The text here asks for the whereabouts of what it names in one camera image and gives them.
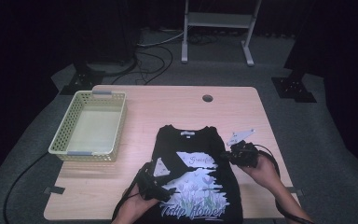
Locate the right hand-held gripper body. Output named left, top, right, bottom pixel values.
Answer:
left=226, top=128, right=259, bottom=169

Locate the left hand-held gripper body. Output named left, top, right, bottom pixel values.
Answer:
left=136, top=157, right=177, bottom=202

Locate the black printed t-shirt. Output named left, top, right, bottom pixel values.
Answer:
left=135, top=123, right=244, bottom=224

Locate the person's right hand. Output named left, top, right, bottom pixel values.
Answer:
left=238, top=153, right=278, bottom=189

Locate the person's left hand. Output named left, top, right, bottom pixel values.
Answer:
left=121, top=185, right=161, bottom=223

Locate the dark tape strip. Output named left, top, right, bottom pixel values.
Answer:
left=287, top=187, right=305, bottom=197
left=43, top=186, right=66, bottom=196

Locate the pale yellow plastic basket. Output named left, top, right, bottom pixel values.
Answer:
left=48, top=90, right=128, bottom=162

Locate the black stand base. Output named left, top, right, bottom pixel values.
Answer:
left=271, top=76, right=318, bottom=104
left=60, top=62, right=106, bottom=96

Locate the white metal stand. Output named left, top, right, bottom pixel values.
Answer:
left=181, top=0, right=263, bottom=67

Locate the left hand-held gripper black cable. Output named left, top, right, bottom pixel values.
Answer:
left=111, top=161, right=154, bottom=222

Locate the hand-held gripper black cable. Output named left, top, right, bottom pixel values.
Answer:
left=111, top=161, right=154, bottom=222
left=251, top=143, right=315, bottom=224

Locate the right hand-held gripper black cable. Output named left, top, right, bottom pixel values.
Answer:
left=251, top=143, right=315, bottom=224

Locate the black floor cable bundle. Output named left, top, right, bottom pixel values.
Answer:
left=110, top=45, right=174, bottom=86

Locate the white floor cable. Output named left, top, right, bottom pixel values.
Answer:
left=136, top=30, right=186, bottom=48

